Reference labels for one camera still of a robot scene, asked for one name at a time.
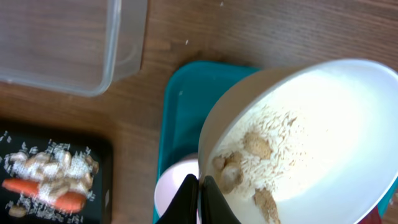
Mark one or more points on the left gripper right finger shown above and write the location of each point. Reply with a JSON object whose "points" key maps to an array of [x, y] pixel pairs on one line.
{"points": [[214, 208]]}

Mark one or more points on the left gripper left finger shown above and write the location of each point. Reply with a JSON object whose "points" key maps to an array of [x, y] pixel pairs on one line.
{"points": [[183, 207]]}

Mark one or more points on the orange carrot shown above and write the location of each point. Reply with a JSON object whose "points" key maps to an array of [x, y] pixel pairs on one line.
{"points": [[71, 202]]}

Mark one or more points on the white bowl with scraps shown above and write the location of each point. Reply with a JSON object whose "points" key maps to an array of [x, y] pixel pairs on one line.
{"points": [[304, 145]]}

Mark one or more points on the black waste tray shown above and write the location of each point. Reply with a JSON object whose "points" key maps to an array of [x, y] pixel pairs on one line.
{"points": [[31, 139]]}

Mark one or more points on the teal serving tray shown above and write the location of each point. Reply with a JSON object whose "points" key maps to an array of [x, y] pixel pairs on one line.
{"points": [[190, 95]]}

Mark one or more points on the food scraps pile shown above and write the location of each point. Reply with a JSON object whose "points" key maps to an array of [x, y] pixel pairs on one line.
{"points": [[56, 172]]}

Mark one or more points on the red snack wrapper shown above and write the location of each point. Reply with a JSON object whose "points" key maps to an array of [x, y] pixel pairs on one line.
{"points": [[373, 217]]}

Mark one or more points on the clear plastic bin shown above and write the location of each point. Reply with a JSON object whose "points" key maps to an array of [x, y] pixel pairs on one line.
{"points": [[74, 46]]}

